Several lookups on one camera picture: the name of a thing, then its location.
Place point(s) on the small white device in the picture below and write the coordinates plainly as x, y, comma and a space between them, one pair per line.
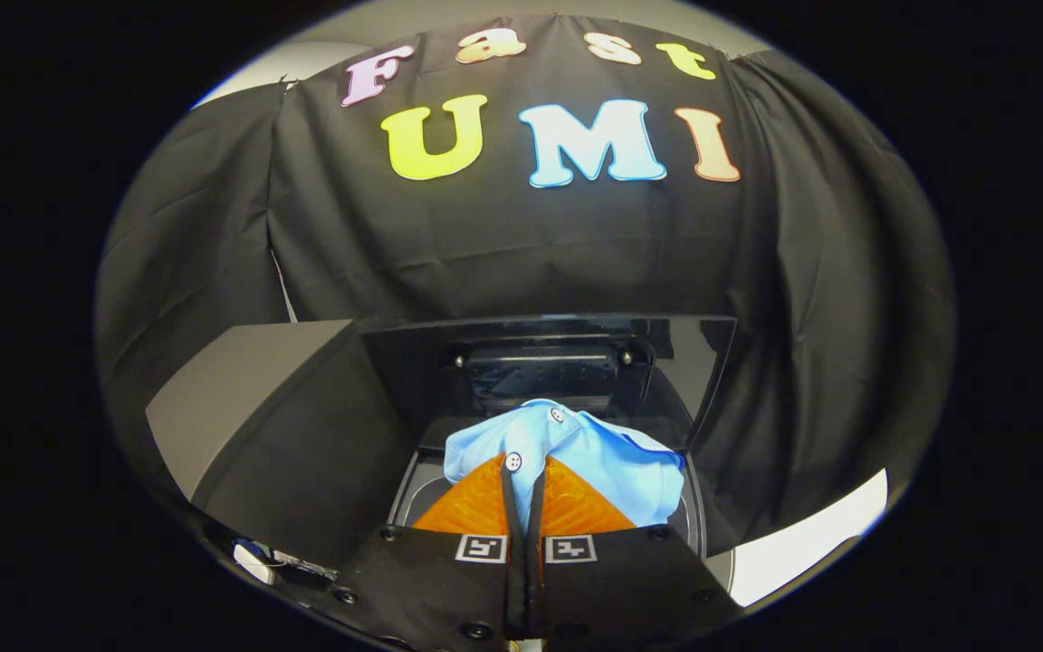
254, 560

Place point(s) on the white flat sheet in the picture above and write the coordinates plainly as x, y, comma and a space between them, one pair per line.
802, 543

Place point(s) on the light blue polo shirt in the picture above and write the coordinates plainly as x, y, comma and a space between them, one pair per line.
603, 462

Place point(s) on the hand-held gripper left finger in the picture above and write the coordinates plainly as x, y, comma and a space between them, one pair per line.
431, 589

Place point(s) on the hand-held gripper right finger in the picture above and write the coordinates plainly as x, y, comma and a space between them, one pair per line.
621, 589

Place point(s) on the dark grey cabinet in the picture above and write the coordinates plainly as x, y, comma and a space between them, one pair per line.
241, 407

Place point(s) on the black backdrop cloth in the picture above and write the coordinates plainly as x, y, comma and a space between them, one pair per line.
503, 235

